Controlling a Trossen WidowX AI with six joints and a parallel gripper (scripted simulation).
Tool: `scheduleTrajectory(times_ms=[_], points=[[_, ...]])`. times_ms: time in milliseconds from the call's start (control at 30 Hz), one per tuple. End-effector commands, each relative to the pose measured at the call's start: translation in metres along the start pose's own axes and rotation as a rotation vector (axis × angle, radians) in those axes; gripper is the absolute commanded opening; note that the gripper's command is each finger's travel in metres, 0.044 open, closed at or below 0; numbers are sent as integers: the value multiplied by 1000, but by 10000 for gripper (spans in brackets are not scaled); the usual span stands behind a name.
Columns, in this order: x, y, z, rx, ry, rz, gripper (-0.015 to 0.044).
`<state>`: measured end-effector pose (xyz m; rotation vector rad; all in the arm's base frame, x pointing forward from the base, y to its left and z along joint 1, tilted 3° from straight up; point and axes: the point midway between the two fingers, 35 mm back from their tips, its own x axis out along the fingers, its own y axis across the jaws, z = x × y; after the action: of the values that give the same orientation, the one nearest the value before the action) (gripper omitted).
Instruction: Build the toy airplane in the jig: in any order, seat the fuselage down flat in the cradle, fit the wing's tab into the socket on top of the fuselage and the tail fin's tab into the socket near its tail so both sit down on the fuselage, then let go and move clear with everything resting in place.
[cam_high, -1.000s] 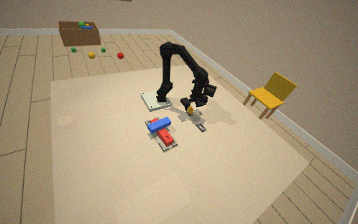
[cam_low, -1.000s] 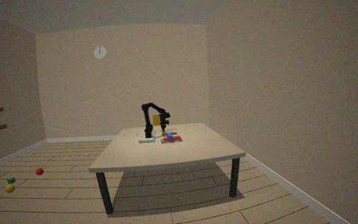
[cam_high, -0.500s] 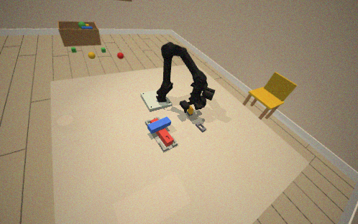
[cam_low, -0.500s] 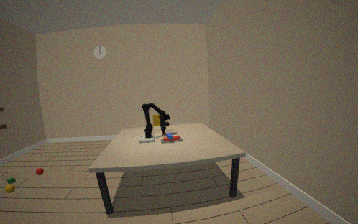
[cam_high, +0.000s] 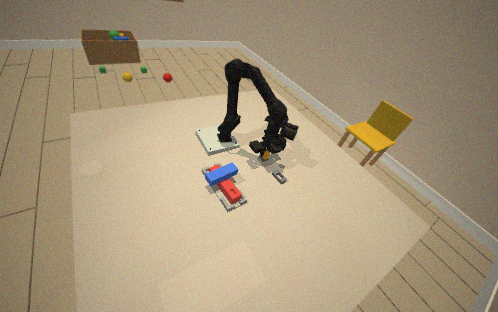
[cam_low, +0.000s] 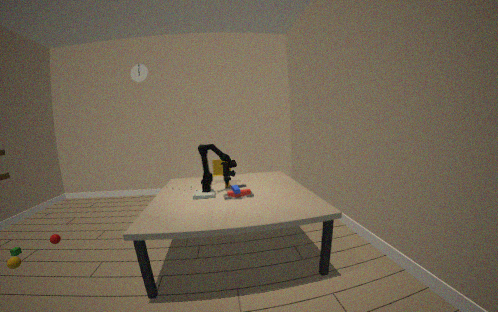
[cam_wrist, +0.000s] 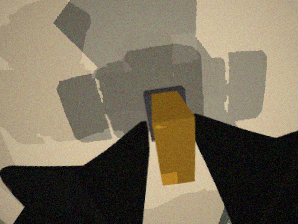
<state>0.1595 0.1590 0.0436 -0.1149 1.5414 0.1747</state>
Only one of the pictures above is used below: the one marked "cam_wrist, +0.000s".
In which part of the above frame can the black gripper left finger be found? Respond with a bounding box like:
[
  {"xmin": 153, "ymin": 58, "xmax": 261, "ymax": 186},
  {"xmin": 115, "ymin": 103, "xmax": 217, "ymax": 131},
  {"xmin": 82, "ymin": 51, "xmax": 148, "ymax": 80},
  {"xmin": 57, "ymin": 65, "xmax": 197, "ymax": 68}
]
[{"xmin": 0, "ymin": 121, "xmax": 149, "ymax": 224}]

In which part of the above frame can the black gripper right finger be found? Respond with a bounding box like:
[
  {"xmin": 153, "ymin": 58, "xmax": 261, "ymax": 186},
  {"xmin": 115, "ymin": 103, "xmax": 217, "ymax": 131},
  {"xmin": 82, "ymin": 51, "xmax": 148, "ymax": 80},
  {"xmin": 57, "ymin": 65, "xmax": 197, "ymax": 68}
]
[{"xmin": 193, "ymin": 113, "xmax": 298, "ymax": 224}]

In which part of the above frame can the brown rectangular block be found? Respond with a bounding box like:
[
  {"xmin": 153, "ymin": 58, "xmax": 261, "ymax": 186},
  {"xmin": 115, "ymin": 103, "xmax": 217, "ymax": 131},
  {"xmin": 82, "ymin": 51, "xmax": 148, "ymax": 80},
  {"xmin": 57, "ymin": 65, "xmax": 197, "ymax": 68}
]
[{"xmin": 152, "ymin": 91, "xmax": 196, "ymax": 185}]

